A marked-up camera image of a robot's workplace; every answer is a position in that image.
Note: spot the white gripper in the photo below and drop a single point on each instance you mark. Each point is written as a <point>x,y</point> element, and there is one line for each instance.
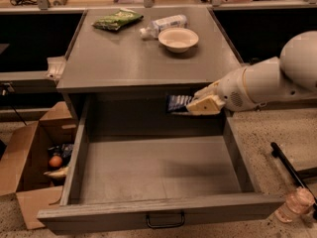
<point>232,90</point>

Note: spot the dark blue rxbar wrapper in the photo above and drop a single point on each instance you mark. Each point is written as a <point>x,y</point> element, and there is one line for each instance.
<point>177,103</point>

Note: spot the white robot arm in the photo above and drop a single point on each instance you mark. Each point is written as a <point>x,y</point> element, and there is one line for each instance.
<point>290,76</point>

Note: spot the open grey top drawer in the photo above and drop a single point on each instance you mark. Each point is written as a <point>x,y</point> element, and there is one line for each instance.
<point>131,158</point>

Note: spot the grey cabinet counter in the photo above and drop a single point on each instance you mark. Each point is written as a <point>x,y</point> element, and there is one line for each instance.
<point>103,60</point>

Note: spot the white bowl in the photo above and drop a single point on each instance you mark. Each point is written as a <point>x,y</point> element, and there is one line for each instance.
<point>178,40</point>

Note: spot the clear plastic water bottle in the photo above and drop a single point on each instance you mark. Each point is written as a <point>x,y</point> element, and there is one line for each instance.
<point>154,27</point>

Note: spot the black pole stand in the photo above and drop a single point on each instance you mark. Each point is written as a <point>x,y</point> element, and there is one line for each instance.
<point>298,176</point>

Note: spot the green snack bag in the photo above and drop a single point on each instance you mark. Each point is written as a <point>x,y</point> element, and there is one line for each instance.
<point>115,21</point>

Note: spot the pink plastic bottle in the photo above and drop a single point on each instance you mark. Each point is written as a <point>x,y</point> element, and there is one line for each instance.
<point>297,203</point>

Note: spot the blue snack bag in box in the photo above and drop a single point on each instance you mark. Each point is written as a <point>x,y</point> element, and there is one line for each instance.
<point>64,151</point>

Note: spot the orange fruit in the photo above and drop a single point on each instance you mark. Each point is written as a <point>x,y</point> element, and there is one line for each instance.
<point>55,162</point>

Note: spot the yellow snack bag in box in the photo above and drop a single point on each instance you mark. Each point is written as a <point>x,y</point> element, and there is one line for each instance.
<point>57,174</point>

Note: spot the brown cardboard box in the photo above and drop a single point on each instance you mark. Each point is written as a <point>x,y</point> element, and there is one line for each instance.
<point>26,159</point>

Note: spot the black drawer handle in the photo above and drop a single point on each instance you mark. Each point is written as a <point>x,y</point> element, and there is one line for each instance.
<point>165,220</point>

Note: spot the white bracket on rail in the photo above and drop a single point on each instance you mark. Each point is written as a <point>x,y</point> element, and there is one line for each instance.
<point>56,67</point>

